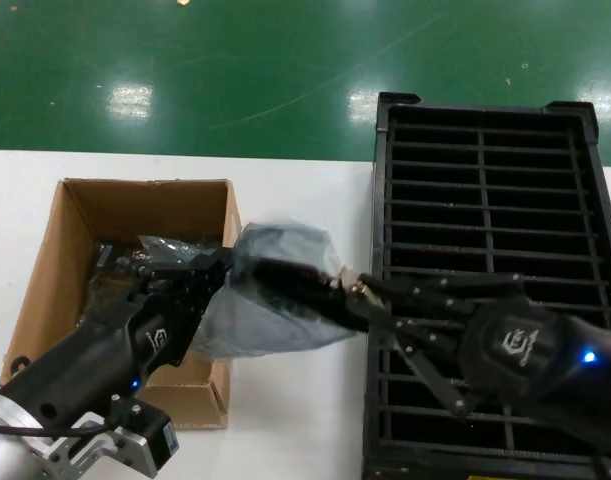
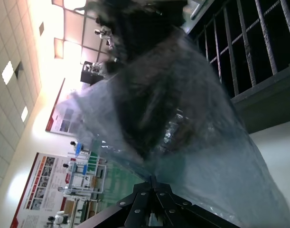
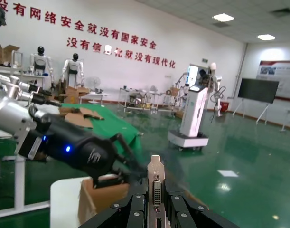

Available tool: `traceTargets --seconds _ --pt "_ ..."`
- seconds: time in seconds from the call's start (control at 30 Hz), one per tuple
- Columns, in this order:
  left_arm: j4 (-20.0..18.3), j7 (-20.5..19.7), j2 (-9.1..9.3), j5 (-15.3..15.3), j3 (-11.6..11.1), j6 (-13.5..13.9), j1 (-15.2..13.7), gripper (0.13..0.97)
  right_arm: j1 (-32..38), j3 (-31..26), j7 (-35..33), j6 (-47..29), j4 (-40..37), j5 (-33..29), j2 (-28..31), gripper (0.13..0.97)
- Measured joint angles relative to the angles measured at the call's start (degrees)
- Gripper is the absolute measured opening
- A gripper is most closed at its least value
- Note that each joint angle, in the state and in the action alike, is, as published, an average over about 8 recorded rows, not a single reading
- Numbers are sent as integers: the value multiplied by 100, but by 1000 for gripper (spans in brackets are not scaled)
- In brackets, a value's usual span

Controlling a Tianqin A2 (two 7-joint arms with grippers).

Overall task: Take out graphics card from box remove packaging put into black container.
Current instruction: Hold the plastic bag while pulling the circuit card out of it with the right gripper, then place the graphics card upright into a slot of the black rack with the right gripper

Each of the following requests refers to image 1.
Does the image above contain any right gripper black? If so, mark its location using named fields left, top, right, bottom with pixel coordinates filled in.
left=357, top=273, right=611, bottom=451

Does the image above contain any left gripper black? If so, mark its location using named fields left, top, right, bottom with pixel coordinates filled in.
left=0, top=249, right=235, bottom=441

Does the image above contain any grey antistatic bag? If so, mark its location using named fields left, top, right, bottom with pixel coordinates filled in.
left=134, top=219, right=374, bottom=360

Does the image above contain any brown cardboard box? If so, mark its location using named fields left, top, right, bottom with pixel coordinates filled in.
left=0, top=175, right=245, bottom=431

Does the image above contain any black slotted divider container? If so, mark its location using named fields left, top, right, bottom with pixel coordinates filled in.
left=362, top=91, right=611, bottom=480

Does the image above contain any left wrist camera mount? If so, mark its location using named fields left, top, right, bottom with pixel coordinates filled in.
left=34, top=394, right=181, bottom=475

